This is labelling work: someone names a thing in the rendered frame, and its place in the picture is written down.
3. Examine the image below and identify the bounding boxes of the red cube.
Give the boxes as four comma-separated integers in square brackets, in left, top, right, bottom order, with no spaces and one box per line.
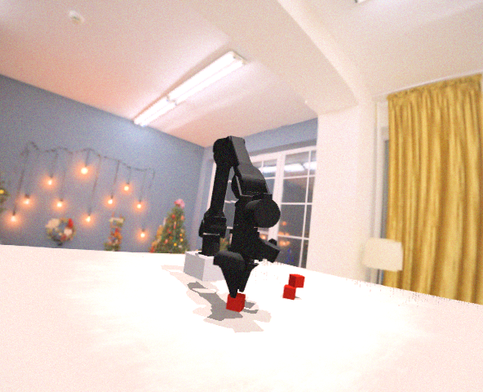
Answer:
[282,284,296,300]
[287,274,305,288]
[226,293,246,312]

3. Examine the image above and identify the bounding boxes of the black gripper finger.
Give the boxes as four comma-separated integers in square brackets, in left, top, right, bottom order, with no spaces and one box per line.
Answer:
[238,263,259,292]
[219,266,249,298]

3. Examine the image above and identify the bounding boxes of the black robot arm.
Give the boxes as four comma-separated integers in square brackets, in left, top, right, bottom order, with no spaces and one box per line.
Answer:
[198,136,281,264]

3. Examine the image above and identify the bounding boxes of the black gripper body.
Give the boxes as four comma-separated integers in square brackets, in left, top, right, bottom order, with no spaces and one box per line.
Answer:
[213,225,264,270]

